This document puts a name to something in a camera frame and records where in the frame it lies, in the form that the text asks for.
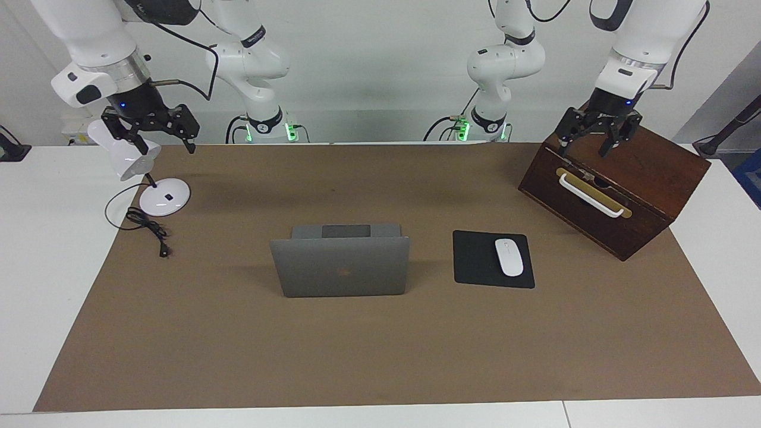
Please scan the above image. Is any black lamp power cable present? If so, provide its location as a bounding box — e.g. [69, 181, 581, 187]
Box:
[105, 181, 173, 259]

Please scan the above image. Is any brown table mat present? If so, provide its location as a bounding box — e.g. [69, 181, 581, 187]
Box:
[33, 143, 761, 413]

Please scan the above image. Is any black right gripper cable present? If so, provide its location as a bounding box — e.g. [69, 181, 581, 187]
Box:
[128, 0, 219, 100]

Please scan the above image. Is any white desk lamp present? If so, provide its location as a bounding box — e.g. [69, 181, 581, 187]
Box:
[87, 119, 191, 217]

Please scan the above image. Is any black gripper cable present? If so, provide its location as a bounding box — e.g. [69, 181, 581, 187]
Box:
[128, 0, 219, 100]
[523, 0, 712, 91]

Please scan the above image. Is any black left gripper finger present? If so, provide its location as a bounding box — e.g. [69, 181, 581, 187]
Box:
[598, 112, 643, 158]
[556, 108, 595, 160]

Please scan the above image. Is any black arm base cable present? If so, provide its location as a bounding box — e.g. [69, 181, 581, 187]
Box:
[423, 88, 481, 142]
[225, 115, 250, 144]

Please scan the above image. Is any black tripod stand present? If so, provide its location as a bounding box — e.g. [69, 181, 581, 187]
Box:
[693, 92, 761, 158]

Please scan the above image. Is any blue crate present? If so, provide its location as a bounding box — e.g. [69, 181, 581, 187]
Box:
[732, 149, 761, 210]

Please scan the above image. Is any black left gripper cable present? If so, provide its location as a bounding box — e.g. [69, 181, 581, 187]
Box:
[523, 0, 712, 91]

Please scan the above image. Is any white box handle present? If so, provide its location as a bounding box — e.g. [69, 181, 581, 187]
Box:
[559, 173, 625, 218]

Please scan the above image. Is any black left arm base cable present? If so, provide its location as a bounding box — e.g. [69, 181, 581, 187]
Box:
[423, 88, 481, 142]

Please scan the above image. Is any dark brown wooden box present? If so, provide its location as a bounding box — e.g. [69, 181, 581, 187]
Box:
[518, 99, 712, 262]

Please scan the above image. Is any brass handle plate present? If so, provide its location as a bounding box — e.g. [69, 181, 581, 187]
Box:
[555, 168, 633, 219]

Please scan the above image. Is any silver apple laptop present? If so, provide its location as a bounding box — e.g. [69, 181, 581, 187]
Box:
[269, 223, 411, 298]

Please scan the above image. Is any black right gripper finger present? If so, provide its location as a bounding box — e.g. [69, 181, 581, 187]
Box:
[101, 107, 149, 156]
[163, 104, 200, 155]

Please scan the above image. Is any black right arm base cable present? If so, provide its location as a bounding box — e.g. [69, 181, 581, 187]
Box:
[225, 115, 250, 144]

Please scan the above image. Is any black mouse pad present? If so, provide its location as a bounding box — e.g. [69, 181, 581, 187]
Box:
[452, 230, 536, 289]

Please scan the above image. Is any white computer mouse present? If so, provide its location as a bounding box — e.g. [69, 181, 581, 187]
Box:
[495, 238, 524, 278]

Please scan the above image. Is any black stand foot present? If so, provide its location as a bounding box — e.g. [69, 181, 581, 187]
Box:
[0, 126, 32, 162]

